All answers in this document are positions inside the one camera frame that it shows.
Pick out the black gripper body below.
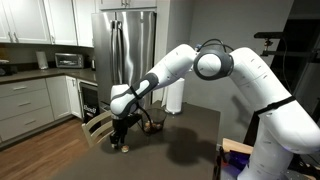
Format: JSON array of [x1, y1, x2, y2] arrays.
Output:
[[111, 114, 141, 142]]

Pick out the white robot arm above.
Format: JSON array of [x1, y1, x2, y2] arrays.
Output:
[[111, 44, 320, 180]]

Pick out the white wooden chair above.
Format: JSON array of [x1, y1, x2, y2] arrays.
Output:
[[81, 111, 113, 147]]

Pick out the black wine cooler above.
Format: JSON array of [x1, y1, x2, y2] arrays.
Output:
[[80, 82, 100, 123]]

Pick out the white paper towel roll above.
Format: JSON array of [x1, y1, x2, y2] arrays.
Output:
[[163, 78, 185, 114]]

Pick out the stainless steel refrigerator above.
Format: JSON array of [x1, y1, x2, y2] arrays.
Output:
[[91, 11, 156, 110]]

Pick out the silver toaster oven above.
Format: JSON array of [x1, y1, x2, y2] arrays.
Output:
[[55, 53, 84, 69]]

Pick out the white lower drawer cabinets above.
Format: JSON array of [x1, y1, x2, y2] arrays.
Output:
[[0, 76, 72, 142]]

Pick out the white canister on counter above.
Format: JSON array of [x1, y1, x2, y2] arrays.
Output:
[[36, 51, 48, 70]]

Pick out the white upper cabinets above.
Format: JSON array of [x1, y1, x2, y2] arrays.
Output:
[[0, 0, 96, 47]]

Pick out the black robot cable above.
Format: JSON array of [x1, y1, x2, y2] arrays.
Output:
[[136, 103, 155, 134]]

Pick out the black camera on stand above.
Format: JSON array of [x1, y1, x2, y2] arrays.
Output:
[[254, 32, 283, 39]]

